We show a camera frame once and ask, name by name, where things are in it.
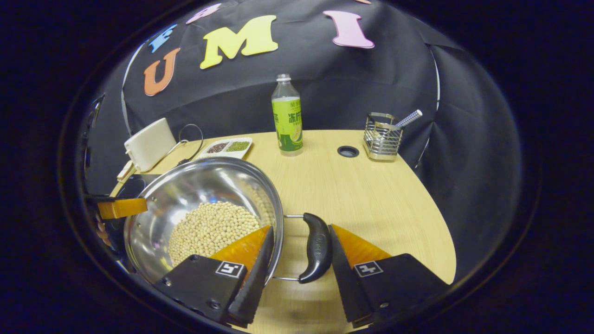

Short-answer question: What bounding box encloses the pile of soybeans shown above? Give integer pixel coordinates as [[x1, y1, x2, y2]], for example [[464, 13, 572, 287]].
[[168, 201, 263, 267]]

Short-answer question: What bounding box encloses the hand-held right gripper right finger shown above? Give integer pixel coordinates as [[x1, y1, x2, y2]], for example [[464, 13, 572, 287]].
[[328, 224, 451, 328]]

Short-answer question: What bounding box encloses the white toaster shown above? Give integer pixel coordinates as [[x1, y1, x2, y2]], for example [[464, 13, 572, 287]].
[[124, 117, 178, 173]]

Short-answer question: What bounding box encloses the white divided bean tray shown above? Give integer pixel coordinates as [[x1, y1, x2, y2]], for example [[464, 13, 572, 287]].
[[197, 137, 253, 161]]

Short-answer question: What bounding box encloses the utensil with patterned handle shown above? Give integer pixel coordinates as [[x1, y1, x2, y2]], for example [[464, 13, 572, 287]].
[[394, 109, 423, 128]]

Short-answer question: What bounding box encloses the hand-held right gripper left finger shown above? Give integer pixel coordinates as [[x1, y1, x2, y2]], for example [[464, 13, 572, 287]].
[[153, 225, 275, 328]]

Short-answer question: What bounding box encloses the black induction cooktop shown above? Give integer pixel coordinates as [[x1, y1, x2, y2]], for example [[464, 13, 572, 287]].
[[111, 174, 161, 201]]

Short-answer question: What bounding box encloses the black power cable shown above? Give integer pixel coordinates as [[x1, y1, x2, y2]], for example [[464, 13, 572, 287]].
[[176, 123, 205, 167]]

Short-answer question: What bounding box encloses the green label plastic bottle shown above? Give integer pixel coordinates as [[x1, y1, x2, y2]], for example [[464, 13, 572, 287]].
[[271, 74, 303, 157]]

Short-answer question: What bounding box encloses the steel pot with black handle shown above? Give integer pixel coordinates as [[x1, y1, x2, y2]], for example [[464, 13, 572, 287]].
[[123, 157, 333, 286]]

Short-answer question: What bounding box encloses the steel wire utensil holder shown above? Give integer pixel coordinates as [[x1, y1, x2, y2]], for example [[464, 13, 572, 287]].
[[363, 112, 403, 162]]

